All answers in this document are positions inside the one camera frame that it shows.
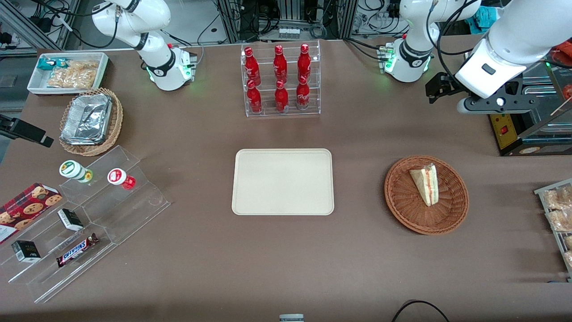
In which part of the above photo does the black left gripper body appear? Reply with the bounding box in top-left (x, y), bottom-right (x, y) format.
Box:
top-left (425, 73), bottom-right (468, 104)

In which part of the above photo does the triangular sandwich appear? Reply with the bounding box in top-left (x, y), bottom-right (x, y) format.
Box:
top-left (409, 163), bottom-right (440, 207)

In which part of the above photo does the round brown wicker basket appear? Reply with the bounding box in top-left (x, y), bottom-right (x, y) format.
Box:
top-left (384, 155), bottom-right (470, 236)

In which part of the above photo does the tray of bread packs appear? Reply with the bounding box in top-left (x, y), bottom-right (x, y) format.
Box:
top-left (534, 178), bottom-right (572, 283)

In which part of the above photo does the beige rectangular serving tray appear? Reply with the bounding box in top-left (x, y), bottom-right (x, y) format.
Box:
top-left (231, 148), bottom-right (335, 216)

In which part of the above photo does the light wicker basket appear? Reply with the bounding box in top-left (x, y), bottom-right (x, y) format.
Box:
top-left (59, 87), bottom-right (124, 157)

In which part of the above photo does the silver foil tray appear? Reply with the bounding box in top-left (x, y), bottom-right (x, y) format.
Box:
top-left (60, 93), bottom-right (113, 145)

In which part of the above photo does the yellow black display machine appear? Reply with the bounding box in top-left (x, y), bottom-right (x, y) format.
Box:
top-left (489, 58), bottom-right (572, 157)

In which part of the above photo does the teal plastic packet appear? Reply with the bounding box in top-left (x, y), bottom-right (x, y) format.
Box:
top-left (473, 6), bottom-right (504, 30)

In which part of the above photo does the red cola bottle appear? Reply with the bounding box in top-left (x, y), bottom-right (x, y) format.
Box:
top-left (244, 47), bottom-right (261, 86)
top-left (298, 43), bottom-right (312, 82)
top-left (247, 80), bottom-right (263, 114)
top-left (274, 80), bottom-right (290, 113)
top-left (273, 45), bottom-right (288, 83)
top-left (296, 75), bottom-right (311, 110)

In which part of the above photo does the clear acrylic bottle rack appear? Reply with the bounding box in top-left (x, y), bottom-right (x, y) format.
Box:
top-left (241, 40), bottom-right (321, 118)

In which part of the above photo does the red white yogurt bottle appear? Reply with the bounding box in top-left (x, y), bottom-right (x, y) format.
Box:
top-left (107, 168), bottom-right (137, 191)

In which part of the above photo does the clear acrylic stepped display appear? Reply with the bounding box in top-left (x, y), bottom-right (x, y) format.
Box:
top-left (0, 145), bottom-right (172, 304)

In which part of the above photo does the clear bag of crackers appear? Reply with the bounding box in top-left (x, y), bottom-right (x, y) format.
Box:
top-left (46, 60), bottom-right (99, 89)

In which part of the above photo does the green white yogurt bottle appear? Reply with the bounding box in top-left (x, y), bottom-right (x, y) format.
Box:
top-left (59, 160), bottom-right (94, 183)

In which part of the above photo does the small black box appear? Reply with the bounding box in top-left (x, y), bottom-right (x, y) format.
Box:
top-left (11, 240), bottom-right (42, 263)
top-left (57, 208), bottom-right (84, 232)

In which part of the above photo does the teal snack packet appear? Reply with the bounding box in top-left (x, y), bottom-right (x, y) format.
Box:
top-left (37, 58), bottom-right (68, 72)

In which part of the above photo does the Snickers chocolate bar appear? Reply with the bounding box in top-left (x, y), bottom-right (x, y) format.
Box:
top-left (56, 233), bottom-right (100, 268)

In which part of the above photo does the white rectangular snack bin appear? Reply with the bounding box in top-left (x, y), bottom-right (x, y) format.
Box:
top-left (27, 52), bottom-right (109, 96)

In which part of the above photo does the red chocolate chip cookie box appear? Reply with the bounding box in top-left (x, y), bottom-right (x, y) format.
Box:
top-left (0, 182), bottom-right (63, 245)

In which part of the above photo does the black floor cable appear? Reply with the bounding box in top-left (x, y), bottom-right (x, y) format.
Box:
top-left (392, 300), bottom-right (450, 322)

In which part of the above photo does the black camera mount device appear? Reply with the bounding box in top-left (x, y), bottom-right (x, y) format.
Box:
top-left (0, 114), bottom-right (55, 148)

